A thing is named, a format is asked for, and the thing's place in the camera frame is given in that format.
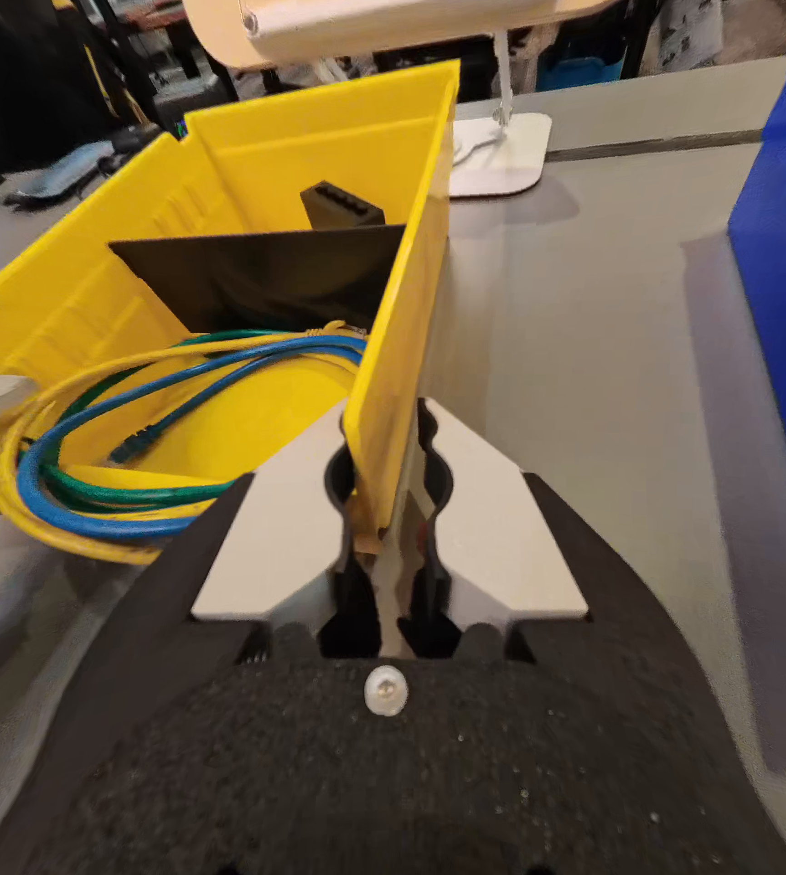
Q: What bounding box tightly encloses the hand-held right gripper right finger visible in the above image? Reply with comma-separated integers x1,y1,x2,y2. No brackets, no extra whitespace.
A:
397,398,590,659

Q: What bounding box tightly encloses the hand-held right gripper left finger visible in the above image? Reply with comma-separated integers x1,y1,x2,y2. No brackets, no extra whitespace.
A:
190,400,382,659

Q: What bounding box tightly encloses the blue ethernet cable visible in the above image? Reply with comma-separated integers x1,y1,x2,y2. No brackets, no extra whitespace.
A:
16,335,367,541

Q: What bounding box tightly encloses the yellow plastic bin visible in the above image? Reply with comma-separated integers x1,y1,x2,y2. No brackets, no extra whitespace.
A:
0,58,462,567

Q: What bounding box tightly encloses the black divider panel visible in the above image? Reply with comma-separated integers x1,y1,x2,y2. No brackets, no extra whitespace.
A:
107,226,408,334

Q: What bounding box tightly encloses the white folding stand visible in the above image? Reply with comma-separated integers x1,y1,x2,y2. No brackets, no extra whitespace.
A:
241,0,616,199

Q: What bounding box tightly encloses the green ethernet cable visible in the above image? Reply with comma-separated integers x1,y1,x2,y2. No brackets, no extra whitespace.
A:
41,328,339,510

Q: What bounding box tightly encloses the black network switch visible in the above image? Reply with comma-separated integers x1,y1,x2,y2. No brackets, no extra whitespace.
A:
299,180,387,233

